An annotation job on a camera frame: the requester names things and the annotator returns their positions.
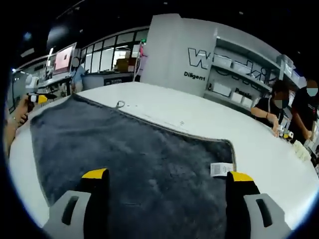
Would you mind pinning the row of white storage bins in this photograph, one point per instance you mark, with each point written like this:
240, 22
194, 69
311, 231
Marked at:
220, 89

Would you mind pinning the brown cardboard box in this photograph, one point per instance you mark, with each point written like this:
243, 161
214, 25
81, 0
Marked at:
124, 64

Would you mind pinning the computer monitor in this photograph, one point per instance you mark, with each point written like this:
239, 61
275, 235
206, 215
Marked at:
63, 59

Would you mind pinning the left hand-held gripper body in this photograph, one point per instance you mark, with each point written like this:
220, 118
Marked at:
31, 100

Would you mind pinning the grey metal storage shelf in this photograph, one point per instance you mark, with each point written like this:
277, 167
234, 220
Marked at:
239, 63

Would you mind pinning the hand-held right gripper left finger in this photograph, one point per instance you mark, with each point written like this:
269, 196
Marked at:
74, 211

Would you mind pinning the white table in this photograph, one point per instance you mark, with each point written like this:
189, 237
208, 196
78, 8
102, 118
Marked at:
199, 112

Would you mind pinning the grey towel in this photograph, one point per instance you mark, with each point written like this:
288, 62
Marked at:
124, 154

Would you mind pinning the dark printed counter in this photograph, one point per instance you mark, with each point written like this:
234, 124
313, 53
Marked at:
99, 81

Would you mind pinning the person's left hand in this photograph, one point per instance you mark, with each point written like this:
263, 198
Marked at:
21, 112

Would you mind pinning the monitor desk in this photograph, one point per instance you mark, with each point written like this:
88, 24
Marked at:
53, 81

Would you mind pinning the pink hanging object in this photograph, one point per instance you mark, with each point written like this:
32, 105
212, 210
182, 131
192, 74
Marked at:
142, 51

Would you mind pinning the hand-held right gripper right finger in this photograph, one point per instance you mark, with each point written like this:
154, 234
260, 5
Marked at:
259, 211

